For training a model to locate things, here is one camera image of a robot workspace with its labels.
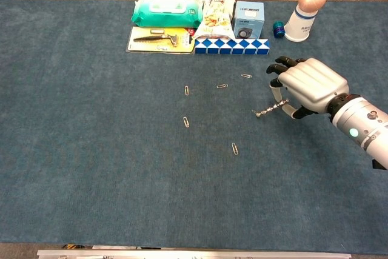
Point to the yellow razor blister package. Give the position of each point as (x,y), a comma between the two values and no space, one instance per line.
(151,47)

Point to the magnetic bead bar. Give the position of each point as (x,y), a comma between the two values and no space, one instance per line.
(271,108)

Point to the black and silver razor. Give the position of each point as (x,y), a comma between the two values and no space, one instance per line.
(151,39)

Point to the white paper cup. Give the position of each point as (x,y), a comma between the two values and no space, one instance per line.
(300,28)

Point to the blue white snake puzzle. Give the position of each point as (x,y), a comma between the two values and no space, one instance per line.
(232,47)

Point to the light blue cardboard box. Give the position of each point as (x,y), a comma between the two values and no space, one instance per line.
(248,18)

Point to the white snack bag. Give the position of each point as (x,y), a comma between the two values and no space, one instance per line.
(213,19)

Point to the teal felt table cover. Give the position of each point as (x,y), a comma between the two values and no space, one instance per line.
(106,165)

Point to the green wet wipes pack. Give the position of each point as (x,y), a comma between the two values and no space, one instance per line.
(166,18)

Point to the aluminium profile rail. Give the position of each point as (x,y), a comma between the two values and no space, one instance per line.
(194,254)

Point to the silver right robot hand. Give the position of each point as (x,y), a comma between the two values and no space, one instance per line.
(315,84)

